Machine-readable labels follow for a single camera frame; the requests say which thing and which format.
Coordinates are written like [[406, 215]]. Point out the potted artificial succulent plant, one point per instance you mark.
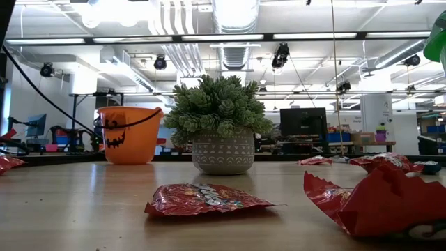
[[223, 153]]

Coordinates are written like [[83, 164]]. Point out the black metal stand frame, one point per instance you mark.
[[74, 122]]

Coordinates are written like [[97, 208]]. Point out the wooden workbench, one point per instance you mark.
[[369, 143]]

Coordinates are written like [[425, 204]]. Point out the monitor with blue screen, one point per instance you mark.
[[37, 125]]

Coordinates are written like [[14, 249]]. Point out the red candy packet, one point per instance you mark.
[[315, 161], [8, 163]]

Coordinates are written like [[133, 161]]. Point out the pale candy wrapper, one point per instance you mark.
[[339, 159]]

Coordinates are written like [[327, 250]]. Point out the black computer monitor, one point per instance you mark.
[[303, 122]]

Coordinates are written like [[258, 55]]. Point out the black ceiling spotlight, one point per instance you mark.
[[413, 60], [160, 63], [47, 69], [345, 87], [280, 55]]

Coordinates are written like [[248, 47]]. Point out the orange pumpkin face bucket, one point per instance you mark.
[[136, 143]]

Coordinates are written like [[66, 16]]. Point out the cardboard box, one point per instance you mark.
[[362, 137]]

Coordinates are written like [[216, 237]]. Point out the blue storage bin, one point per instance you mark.
[[338, 137]]

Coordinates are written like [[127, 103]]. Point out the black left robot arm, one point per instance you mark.
[[6, 17]]

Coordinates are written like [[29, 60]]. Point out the purple green plastic container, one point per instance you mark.
[[381, 134]]

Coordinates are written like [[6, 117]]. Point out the green plastic object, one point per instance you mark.
[[437, 45]]

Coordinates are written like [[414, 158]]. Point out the white pillar cabinet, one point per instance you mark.
[[378, 111]]

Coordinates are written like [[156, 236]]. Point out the silver ceiling air duct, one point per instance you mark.
[[235, 17]]

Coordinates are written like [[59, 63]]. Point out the red Skittles packet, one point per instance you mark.
[[383, 162], [195, 200], [383, 205]]

